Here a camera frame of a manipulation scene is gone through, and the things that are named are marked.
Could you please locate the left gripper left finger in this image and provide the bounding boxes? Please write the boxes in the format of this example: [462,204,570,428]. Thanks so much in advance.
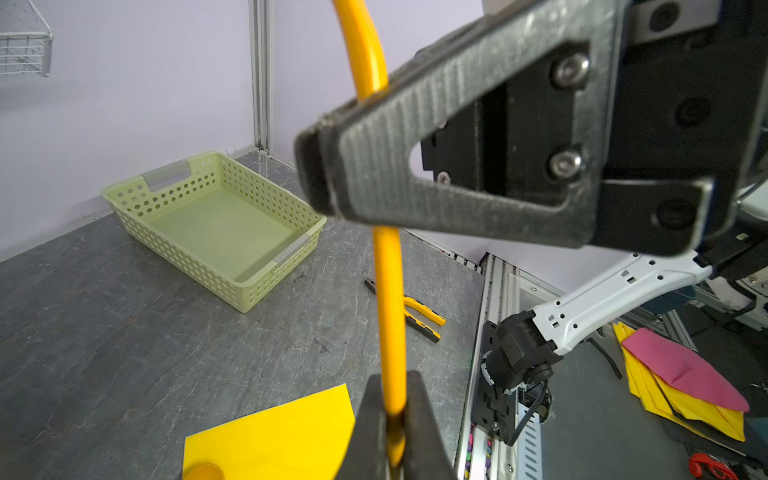
[335,374,387,480]

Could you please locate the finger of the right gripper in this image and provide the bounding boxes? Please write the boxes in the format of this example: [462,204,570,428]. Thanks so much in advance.
[293,0,715,250]

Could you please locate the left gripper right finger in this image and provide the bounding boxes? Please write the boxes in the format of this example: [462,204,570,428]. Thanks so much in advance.
[403,370,455,480]

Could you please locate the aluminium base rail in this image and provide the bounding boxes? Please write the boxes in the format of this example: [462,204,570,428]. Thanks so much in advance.
[454,253,544,479]

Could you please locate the yellow black pliers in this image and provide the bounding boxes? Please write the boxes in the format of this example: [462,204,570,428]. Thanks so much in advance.
[363,278,448,344]

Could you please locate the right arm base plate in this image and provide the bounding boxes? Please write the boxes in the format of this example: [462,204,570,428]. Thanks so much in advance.
[470,320,553,447]

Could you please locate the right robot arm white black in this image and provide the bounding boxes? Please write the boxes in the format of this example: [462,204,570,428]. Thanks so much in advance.
[295,1,767,392]

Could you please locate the pink yellow napkin pile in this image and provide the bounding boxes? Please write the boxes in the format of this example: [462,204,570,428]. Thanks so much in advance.
[613,322,749,444]

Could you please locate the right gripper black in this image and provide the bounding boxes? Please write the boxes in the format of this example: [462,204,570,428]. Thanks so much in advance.
[421,1,767,254]

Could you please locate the orange plastic fork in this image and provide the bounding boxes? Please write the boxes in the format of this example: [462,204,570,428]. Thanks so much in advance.
[333,0,407,479]

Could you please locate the orange plastic spoon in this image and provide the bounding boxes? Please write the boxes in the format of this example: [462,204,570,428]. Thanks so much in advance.
[183,463,225,480]

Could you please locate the yellow paper napkin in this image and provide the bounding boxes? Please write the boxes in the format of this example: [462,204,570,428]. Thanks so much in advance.
[183,384,355,479]

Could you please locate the green perforated plastic basket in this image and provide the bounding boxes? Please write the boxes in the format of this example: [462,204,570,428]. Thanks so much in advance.
[101,152,327,313]

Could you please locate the white wire wall rack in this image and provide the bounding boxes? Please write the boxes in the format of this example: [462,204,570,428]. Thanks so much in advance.
[1,0,54,77]

